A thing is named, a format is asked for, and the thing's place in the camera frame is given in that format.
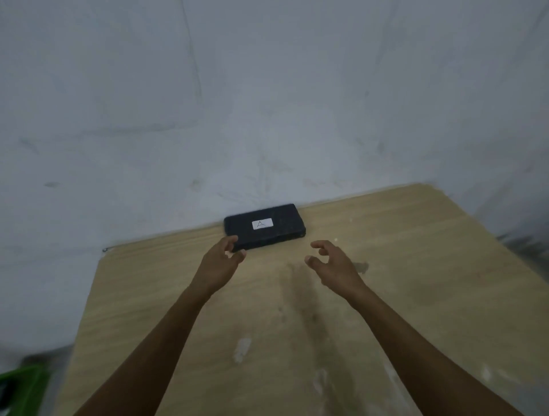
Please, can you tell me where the black rectangular case white label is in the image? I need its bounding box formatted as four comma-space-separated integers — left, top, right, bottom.
223, 203, 307, 253

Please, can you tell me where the green plastic crate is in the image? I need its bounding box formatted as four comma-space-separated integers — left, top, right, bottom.
0, 365, 51, 416

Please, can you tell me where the person's right forearm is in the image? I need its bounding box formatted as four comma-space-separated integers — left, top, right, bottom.
348, 286, 526, 416

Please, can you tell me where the person's left hand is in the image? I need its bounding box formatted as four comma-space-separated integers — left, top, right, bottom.
192, 235, 247, 298

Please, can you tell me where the person's right hand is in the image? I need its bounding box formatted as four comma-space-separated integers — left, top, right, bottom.
305, 240, 370, 303

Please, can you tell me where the person's left forearm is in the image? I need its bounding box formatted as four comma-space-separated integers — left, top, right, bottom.
74, 286, 212, 416

